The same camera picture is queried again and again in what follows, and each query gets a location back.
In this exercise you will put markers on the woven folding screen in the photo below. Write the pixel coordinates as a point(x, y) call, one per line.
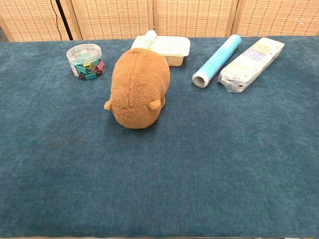
point(194, 17)

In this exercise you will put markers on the black stand pole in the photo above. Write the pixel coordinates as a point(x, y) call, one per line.
point(64, 20)

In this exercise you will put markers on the teal table cloth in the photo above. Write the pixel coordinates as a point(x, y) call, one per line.
point(159, 161)

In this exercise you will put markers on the cream lidded plastic box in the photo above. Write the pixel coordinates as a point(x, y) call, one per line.
point(172, 48)

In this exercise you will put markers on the light blue film roll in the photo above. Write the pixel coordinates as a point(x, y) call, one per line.
point(216, 61)

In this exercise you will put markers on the clear jar of binder clips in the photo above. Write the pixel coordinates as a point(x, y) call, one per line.
point(84, 62)

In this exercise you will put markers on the brown capybara plush toy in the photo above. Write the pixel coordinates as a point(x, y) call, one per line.
point(138, 87)

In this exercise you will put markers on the plastic wrapped paper pack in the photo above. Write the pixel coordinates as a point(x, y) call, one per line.
point(251, 63)

